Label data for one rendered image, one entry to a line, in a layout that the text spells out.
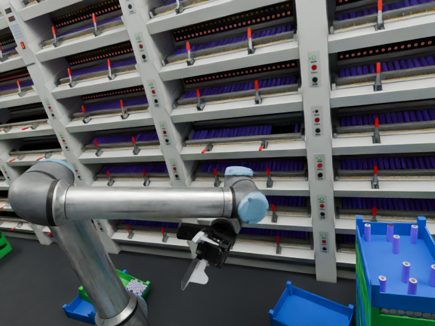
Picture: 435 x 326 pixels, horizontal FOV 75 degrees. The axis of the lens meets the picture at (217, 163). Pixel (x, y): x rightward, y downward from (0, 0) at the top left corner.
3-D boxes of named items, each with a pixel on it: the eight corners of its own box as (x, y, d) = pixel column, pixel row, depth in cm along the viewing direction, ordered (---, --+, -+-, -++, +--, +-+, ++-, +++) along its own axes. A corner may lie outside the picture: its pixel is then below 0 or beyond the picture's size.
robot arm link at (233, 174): (260, 175, 86) (254, 211, 90) (249, 163, 97) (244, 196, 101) (230, 174, 84) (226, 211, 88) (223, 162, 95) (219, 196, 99)
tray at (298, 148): (307, 156, 118) (305, 139, 112) (182, 160, 142) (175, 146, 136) (309, 125, 131) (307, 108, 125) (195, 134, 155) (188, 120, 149)
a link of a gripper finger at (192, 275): (198, 297, 71) (214, 264, 75) (178, 286, 72) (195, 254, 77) (199, 300, 73) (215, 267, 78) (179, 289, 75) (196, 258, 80)
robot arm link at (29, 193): (-20, 190, 60) (275, 192, 74) (10, 170, 72) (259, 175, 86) (-11, 237, 64) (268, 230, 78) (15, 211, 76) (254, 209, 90)
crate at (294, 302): (354, 318, 121) (354, 305, 118) (340, 360, 107) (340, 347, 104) (289, 292, 140) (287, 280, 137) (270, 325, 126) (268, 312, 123)
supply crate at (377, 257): (465, 317, 67) (470, 292, 64) (370, 306, 74) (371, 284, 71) (423, 236, 93) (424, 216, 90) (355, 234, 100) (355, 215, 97)
